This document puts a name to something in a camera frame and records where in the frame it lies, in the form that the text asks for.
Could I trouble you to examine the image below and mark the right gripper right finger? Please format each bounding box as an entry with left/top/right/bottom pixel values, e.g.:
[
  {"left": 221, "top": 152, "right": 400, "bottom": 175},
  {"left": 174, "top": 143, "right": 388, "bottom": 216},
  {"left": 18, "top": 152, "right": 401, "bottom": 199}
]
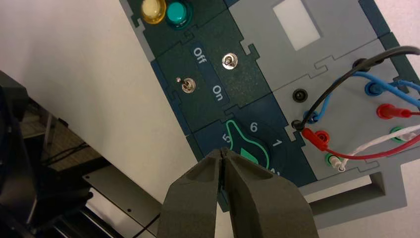
[{"left": 223, "top": 148, "right": 319, "bottom": 238}]

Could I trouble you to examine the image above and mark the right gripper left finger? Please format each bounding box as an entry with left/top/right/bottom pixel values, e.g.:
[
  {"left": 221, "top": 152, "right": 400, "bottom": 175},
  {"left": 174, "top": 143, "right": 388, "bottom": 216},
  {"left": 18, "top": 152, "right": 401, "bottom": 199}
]
[{"left": 157, "top": 148, "right": 224, "bottom": 238}]

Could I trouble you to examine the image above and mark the dark blue grey task box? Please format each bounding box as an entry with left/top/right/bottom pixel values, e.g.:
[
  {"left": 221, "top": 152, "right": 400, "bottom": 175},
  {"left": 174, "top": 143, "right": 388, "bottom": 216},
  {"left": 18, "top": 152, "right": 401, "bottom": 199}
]
[{"left": 119, "top": 0, "right": 420, "bottom": 229}]

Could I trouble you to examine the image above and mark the metal toggle switch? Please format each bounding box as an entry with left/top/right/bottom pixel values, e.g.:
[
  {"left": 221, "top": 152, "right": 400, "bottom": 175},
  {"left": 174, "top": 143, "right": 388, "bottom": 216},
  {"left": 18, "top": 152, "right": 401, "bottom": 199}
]
[
  {"left": 175, "top": 76, "right": 197, "bottom": 95},
  {"left": 221, "top": 52, "right": 238, "bottom": 70}
]

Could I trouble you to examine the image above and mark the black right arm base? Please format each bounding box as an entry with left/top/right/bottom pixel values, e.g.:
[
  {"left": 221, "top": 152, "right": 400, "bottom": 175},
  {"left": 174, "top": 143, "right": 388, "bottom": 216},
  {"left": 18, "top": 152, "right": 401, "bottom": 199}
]
[{"left": 0, "top": 70, "right": 37, "bottom": 238}]

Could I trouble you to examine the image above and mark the green rotary pointer knob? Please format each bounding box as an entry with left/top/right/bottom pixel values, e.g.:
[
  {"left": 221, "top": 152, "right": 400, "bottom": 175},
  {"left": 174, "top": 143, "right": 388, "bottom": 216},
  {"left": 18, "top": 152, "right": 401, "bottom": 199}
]
[{"left": 225, "top": 119, "right": 289, "bottom": 179}]

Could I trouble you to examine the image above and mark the grey metal plate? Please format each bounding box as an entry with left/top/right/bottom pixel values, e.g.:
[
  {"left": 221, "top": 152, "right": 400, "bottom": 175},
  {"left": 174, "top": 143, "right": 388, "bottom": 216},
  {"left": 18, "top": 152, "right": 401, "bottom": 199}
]
[{"left": 82, "top": 164, "right": 163, "bottom": 238}]

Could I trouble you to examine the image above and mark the white display window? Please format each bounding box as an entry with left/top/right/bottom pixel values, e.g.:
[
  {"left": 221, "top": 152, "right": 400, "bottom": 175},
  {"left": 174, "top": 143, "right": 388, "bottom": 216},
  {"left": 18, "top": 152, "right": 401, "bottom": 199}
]
[{"left": 272, "top": 0, "right": 321, "bottom": 52}]

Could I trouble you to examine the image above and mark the teal green push button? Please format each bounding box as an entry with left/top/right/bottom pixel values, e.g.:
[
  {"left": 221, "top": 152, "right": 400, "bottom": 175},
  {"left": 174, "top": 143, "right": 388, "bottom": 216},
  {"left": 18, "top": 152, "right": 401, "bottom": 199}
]
[{"left": 165, "top": 0, "right": 194, "bottom": 31}]

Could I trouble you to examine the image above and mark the yellow push button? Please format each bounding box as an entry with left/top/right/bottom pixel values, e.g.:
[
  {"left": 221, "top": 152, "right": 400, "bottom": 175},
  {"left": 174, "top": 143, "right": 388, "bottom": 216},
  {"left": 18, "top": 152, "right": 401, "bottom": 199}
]
[{"left": 140, "top": 0, "right": 167, "bottom": 25}]

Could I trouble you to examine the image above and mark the white banana plug cable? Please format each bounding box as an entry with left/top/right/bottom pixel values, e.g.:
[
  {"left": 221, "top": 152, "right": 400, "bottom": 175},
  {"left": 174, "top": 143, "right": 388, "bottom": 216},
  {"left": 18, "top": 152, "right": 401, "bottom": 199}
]
[{"left": 329, "top": 124, "right": 420, "bottom": 172}]

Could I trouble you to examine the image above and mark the red banana plug cable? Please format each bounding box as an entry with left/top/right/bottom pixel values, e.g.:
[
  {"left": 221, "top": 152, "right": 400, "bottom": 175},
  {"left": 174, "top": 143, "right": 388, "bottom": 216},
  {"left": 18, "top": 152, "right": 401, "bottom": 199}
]
[{"left": 301, "top": 103, "right": 420, "bottom": 161}]

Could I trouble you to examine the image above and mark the black banana plug cable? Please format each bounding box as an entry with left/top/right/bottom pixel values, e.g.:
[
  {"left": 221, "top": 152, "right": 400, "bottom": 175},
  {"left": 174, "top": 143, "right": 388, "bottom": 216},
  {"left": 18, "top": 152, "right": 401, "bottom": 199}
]
[{"left": 292, "top": 46, "right": 420, "bottom": 131}]

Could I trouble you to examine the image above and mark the black metal frame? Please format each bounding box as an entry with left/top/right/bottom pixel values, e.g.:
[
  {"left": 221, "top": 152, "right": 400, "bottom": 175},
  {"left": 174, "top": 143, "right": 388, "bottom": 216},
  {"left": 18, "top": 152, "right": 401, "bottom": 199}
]
[{"left": 31, "top": 157, "right": 132, "bottom": 238}]

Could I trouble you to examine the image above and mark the black floor cable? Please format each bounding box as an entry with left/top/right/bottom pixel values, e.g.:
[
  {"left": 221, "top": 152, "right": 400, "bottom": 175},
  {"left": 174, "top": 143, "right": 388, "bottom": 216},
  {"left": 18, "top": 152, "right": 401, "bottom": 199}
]
[{"left": 41, "top": 143, "right": 88, "bottom": 165}]

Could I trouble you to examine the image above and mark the blue banana plug cable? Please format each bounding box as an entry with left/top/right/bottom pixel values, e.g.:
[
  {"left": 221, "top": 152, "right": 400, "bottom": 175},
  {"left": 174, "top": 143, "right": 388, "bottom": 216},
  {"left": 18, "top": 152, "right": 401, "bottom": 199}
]
[{"left": 303, "top": 71, "right": 420, "bottom": 124}]

